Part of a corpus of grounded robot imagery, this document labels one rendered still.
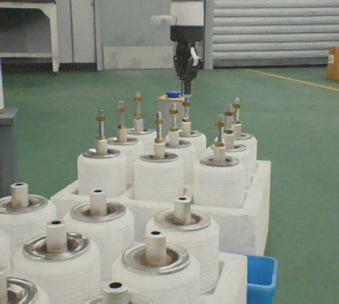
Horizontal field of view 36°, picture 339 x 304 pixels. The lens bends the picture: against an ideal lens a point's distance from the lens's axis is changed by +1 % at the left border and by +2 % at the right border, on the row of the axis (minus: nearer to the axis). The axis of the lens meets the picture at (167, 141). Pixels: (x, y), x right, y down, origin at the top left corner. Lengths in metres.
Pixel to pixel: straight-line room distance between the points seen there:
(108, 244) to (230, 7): 5.83
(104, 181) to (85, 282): 0.43
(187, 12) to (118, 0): 5.06
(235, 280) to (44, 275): 0.25
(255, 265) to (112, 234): 0.32
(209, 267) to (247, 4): 5.89
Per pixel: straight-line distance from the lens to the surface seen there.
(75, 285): 0.59
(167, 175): 0.96
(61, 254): 0.60
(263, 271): 0.92
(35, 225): 0.74
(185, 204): 0.67
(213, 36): 6.35
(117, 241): 0.69
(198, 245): 0.65
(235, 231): 0.93
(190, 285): 0.56
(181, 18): 1.16
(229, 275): 0.71
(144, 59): 6.25
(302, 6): 6.74
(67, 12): 6.19
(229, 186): 0.95
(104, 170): 1.00
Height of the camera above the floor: 0.50
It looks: 12 degrees down
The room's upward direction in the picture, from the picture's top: straight up
